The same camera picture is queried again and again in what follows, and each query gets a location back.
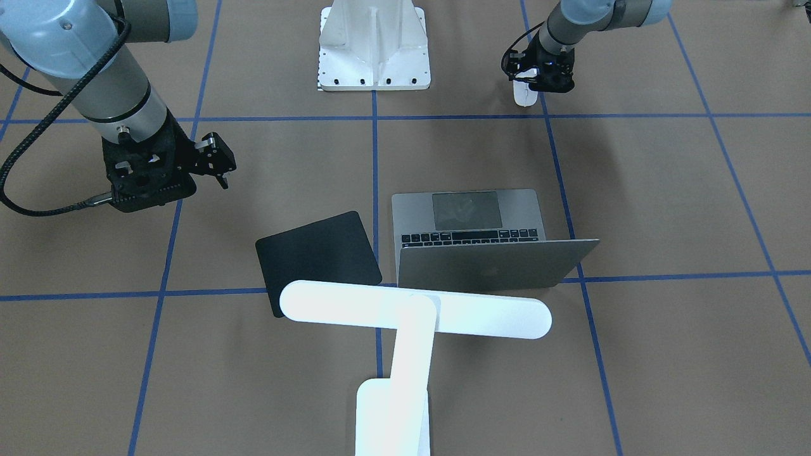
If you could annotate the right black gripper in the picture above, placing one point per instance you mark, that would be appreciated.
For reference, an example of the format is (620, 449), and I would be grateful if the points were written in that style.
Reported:
(179, 150)

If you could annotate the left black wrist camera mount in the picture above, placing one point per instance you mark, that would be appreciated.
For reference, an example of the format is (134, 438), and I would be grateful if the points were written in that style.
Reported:
(519, 66)

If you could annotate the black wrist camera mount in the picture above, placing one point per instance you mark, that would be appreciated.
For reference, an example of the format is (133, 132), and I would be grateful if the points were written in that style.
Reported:
(519, 66)
(139, 182)

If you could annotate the white desk lamp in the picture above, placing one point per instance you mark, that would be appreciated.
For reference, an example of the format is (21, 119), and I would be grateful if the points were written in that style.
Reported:
(392, 414)

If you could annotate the black mouse pad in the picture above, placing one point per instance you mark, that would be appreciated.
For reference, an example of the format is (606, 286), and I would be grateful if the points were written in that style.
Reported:
(335, 249)

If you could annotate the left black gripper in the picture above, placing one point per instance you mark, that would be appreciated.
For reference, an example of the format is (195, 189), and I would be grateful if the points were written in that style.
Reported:
(534, 59)

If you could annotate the white pedestal column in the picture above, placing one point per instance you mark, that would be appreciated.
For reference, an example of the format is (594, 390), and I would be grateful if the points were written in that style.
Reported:
(373, 46)

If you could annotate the grey laptop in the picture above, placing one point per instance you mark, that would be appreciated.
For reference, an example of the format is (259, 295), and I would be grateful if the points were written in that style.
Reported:
(479, 242)

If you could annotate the white computer mouse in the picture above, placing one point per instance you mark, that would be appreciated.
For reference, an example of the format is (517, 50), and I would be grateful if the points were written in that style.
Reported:
(523, 96)

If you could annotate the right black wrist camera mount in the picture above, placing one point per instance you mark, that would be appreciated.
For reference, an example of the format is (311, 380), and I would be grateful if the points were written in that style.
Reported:
(139, 182)

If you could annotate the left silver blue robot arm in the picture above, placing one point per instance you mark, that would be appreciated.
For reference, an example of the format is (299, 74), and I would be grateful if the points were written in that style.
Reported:
(552, 50)

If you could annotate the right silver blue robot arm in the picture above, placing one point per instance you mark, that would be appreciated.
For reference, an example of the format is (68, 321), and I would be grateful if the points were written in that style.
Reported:
(67, 40)

